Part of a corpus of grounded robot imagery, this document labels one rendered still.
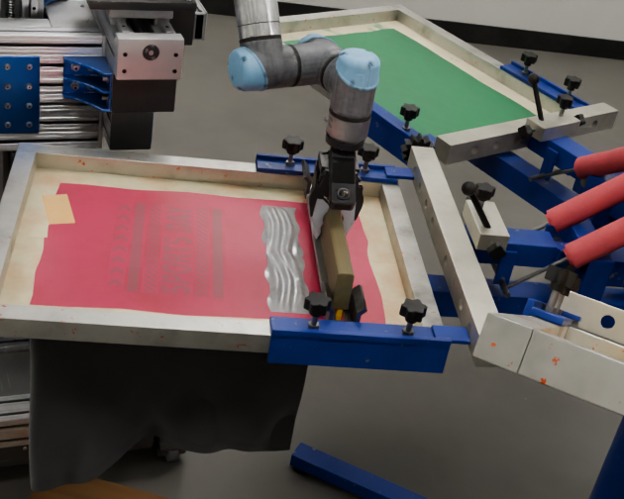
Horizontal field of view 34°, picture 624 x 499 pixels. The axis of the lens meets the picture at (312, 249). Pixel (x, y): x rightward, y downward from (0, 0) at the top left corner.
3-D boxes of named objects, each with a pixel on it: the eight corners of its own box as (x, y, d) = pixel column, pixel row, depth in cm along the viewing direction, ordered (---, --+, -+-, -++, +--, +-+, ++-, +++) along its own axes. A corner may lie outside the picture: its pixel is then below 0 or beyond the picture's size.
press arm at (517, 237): (465, 262, 196) (470, 240, 193) (458, 245, 201) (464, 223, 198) (551, 268, 198) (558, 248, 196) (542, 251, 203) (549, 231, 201)
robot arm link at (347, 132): (373, 125, 179) (327, 120, 178) (368, 148, 182) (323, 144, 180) (367, 106, 186) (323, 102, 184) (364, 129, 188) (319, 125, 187)
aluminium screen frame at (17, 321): (-36, 335, 163) (-37, 315, 161) (19, 157, 211) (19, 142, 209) (445, 364, 175) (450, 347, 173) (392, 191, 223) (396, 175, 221)
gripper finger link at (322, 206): (315, 225, 198) (330, 184, 193) (318, 242, 193) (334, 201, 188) (300, 222, 197) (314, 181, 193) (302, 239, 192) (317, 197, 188)
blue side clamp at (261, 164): (254, 192, 216) (258, 163, 212) (253, 181, 220) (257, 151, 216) (392, 205, 221) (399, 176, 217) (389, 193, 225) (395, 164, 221)
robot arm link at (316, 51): (277, 32, 184) (308, 56, 176) (330, 28, 189) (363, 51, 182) (271, 73, 188) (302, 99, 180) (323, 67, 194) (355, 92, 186)
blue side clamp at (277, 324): (266, 362, 170) (272, 330, 166) (265, 344, 174) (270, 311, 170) (443, 373, 174) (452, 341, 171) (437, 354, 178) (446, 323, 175)
